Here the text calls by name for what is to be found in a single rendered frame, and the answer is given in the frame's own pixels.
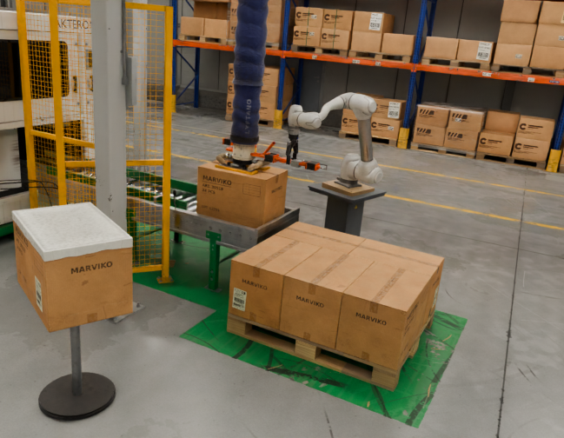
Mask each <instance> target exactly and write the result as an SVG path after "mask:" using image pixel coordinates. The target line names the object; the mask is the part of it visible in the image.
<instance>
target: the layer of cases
mask: <svg viewBox="0 0 564 438"><path fill-rule="evenodd" d="M443 263H444V257H440V256H437V255H430V254H426V253H422V252H419V251H415V250H412V249H405V248H402V247H398V246H395V245H391V244H387V243H384V242H377V241H374V240H370V239H366V238H363V237H359V236H353V235H350V234H346V233H342V232H339V231H335V230H331V229H325V228H321V227H317V226H314V225H310V224H307V223H303V222H296V223H294V224H292V225H290V226H289V227H287V228H286V229H284V230H282V231H280V232H278V233H277V234H275V235H273V236H271V237H270V238H268V239H266V240H265V241H263V242H260V243H259V244H257V245H256V246H254V247H253V248H251V249H249V250H247V251H245V252H243V253H242V254H240V255H238V256H237V257H235V258H233V259H231V269H230V285H229V313H230V314H232V315H237V316H240V317H242V318H245V319H248V320H251V321H252V322H257V323H260V324H262V325H265V326H268V327H271V328H273V329H277V330H279V329H280V331H282V332H285V333H288V334H291V335H294V336H297V337H300V338H302V339H305V340H308V341H311V342H315V343H317V344H320V345H322V346H325V347H328V348H332V349H335V350H338V351H340V352H342V353H345V354H348V355H352V356H355V357H358V358H361V359H363V360H365V361H368V362H372V363H375V364H378V365H381V366H383V367H385V368H390V369H393V370H395V371H396V370H397V369H398V368H399V367H400V365H401V363H402V361H403V359H404V358H405V356H406V354H407V353H408V351H409V350H410V348H411V346H412V345H413V343H414V341H415V339H416V337H417V336H418V335H419V333H420V332H421V329H422V328H423V326H424V324H425V323H426V321H427V319H428V318H429V316H430V315H431V313H432V312H433V310H434V308H435V304H436V300H437V295H438V290H439V286H440V281H441V272H442V268H443Z"/></svg>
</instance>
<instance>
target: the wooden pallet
mask: <svg viewBox="0 0 564 438"><path fill-rule="evenodd" d="M434 314H435V308H434V310H433V312H432V313H431V315H430V316H429V318H428V319H427V321H426V323H425V324H424V326H423V328H422V329H421V332H420V333H419V335H418V336H417V337H416V339H415V341H414V343H413V345H412V346H411V348H410V350H409V351H408V353H407V354H406V356H405V358H404V359H403V361H402V363H401V365H400V367H399V368H398V369H397V370H396V371H395V370H393V369H390V368H385V367H383V366H381V365H378V364H375V363H372V362H368V361H365V360H363V359H361V358H358V357H355V356H352V355H348V354H345V353H342V352H340V351H338V350H335V349H332V348H328V347H325V346H322V345H320V344H317V343H315V342H311V341H308V340H305V339H302V338H300V337H297V336H294V335H291V334H288V333H285V332H282V331H280V329H279V330H277V329H274V328H271V327H268V326H265V325H262V324H260V323H257V322H252V321H251V320H248V319H245V318H242V317H240V316H237V315H232V314H230V313H228V322H227V331H228V332H230V333H232V334H235V335H239V336H241V337H244V338H247V339H250V340H251V341H254V342H259V343H261V344H263V345H266V346H269V347H271V348H275V349H278V350H280V351H282V352H285V353H288V354H290V355H294V356H297V357H299V358H302V359H304V360H307V361H309V362H313V363H316V364H318V365H321V366H323V367H326V368H330V369H333V370H335V371H337V372H340V373H343V374H345V375H349V376H352V377H354V378H356V379H359V380H362V381H365V382H368V383H371V384H374V385H376V386H378V387H381V388H385V389H387V390H390V391H393V392H394V390H395V388H396V386H397V384H398V381H399V375H400V371H401V367H402V366H403V364H404V362H405V361H406V360H407V358H411V359H413V357H414V355H415V353H416V351H417V349H418V345H419V340H420V336H421V334H422V332H423V330H424V329H425V328H426V329H430V327H431V325H432V324H433V320H434ZM252 324H253V325H256V326H258V327H261V328H264V329H267V330H270V331H273V332H276V333H278V334H281V335H285V336H287V337H290V338H293V339H295V344H294V343H291V342H286V341H284V340H282V339H279V338H276V337H274V336H271V335H267V334H264V333H262V332H259V331H256V330H254V329H252ZM321 349H325V350H327V351H330V352H333V353H336V354H338V355H342V356H345V357H348V358H350V359H353V360H355V361H358V362H362V363H365V364H368V365H370V366H373V372H372V371H370V370H367V369H365V368H360V367H358V366H356V365H353V364H350V363H347V362H344V361H341V360H338V359H335V358H333V357H330V356H328V355H324V354H321Z"/></svg>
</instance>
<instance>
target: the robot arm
mask: <svg viewBox="0 0 564 438"><path fill-rule="evenodd" d="M341 109H347V110H353V112H354V114H355V117H356V118H357V121H358V131H359V141H360V151H361V156H359V155H358V154H355V153H348V154H347V155H345V157H344V159H343V161H342V168H341V176H340V177H339V176H338V177H337V178H336V179H337V180H338V181H334V183H337V184H340V185H341V186H344V187H346V188H348V189H350V188H354V187H361V186H362V184H360V183H358V180H359V181H361V182H364V183H369V184H374V183H378V182H379V181H380V180H381V179H382V170H381V168H379V166H378V163H377V161H376V160H375V159H374V158H373V147H372V135H371V123H370V117H371V116H372V114H373V113H374V112H375V110H376V102H375V100H374V99H373V98H371V97H369V96H365V95H361V94H356V93H346V94H343V95H340V96H338V97H336V98H335V99H333V100H332V101H330V102H328V103H326V104H325V105H324V106H323V107H322V111H321V113H319V114H318V113H317V112H307V113H303V112H302V106H301V105H296V104H295V105H292V106H291V107H290V109H289V117H288V122H289V129H288V133H289V139H290V141H289V142H288V146H287V150H286V154H285V155H286V156H287V160H286V164H288V165H290V157H291V155H290V153H291V150H292V148H293V150H294V153H293V158H296V155H297V154H298V140H297V139H298V136H299V134H300V128H301V127H303V128H305V129H318V128H319V127H320V126H321V124H322V120H324V119H325V118H326V117H327V115H328V113H329V112H330V111H331V110H341Z"/></svg>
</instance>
